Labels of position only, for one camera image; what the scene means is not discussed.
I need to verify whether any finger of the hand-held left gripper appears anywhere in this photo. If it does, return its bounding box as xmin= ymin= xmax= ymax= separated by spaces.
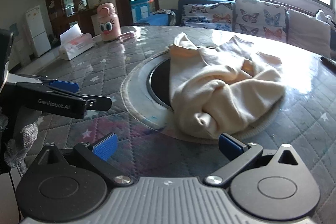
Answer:
xmin=16 ymin=73 xmax=80 ymax=93
xmin=87 ymin=96 xmax=114 ymax=112

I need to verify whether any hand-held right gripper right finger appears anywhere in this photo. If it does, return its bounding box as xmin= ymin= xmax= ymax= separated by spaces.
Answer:
xmin=204 ymin=133 xmax=306 ymax=186

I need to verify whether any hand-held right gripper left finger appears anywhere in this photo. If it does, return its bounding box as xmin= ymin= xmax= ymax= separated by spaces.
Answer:
xmin=34 ymin=133 xmax=133 ymax=186

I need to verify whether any cream knit garment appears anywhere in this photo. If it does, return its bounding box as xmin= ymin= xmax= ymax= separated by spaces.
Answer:
xmin=168 ymin=32 xmax=286 ymax=140

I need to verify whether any person's left hand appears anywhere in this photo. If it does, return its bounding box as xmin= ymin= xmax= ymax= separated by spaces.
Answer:
xmin=4 ymin=121 xmax=40 ymax=177

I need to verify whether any white tissue box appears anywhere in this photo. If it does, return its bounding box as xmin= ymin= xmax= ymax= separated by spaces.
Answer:
xmin=59 ymin=23 xmax=95 ymax=61

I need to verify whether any white refrigerator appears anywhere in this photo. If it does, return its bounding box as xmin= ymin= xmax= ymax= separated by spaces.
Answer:
xmin=25 ymin=5 xmax=51 ymax=58

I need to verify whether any round table inset plate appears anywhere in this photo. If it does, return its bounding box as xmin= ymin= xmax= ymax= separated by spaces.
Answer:
xmin=121 ymin=52 xmax=279 ymax=144

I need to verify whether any pink cartoon face bottle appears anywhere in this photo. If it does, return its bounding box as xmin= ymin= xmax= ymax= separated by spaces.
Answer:
xmin=97 ymin=3 xmax=121 ymax=42

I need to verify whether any blue cabinet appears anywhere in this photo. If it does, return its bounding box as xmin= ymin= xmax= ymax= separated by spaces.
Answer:
xmin=130 ymin=0 xmax=154 ymax=24

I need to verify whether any blue sofa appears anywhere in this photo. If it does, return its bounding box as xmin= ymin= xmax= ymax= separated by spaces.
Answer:
xmin=134 ymin=0 xmax=336 ymax=58

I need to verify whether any grey crumpled blanket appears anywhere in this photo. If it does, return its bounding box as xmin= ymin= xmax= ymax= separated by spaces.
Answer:
xmin=152 ymin=9 xmax=177 ymax=26

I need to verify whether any black remote control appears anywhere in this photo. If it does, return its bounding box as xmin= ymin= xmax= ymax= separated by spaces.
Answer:
xmin=322 ymin=55 xmax=336 ymax=68

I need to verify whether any butterfly print cushion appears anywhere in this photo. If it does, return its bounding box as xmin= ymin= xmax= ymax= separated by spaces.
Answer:
xmin=234 ymin=0 xmax=288 ymax=42
xmin=181 ymin=2 xmax=234 ymax=31

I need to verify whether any plain beige cushion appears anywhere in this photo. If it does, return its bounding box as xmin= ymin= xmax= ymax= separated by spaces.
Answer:
xmin=287 ymin=8 xmax=332 ymax=56

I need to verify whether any white crumpled cloth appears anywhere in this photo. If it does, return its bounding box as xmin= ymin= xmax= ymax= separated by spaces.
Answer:
xmin=316 ymin=10 xmax=336 ymax=30

